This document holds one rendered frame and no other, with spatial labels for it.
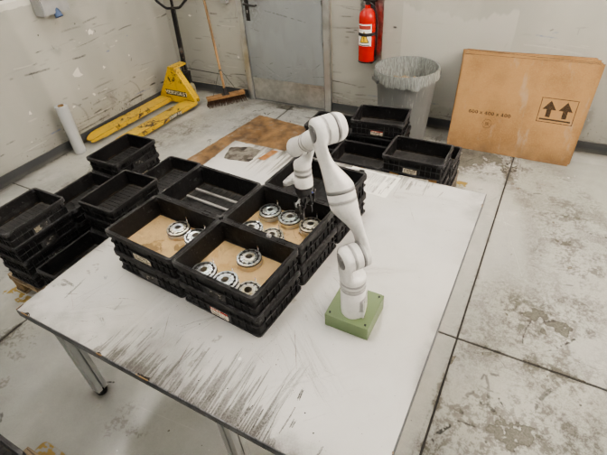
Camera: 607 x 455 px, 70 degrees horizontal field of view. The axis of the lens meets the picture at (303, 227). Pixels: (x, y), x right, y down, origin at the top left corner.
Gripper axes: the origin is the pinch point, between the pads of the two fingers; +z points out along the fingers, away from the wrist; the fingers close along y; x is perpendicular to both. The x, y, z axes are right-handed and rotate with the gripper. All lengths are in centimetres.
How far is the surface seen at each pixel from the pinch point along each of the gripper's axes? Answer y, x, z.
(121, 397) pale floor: -75, 74, 94
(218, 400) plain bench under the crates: -75, -9, 25
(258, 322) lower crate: -47, -8, 15
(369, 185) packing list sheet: 64, 0, 24
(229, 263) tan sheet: -30.5, 18.8, 11.4
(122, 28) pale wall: 194, 351, -1
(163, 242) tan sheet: -34, 54, 11
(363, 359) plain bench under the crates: -37, -44, 25
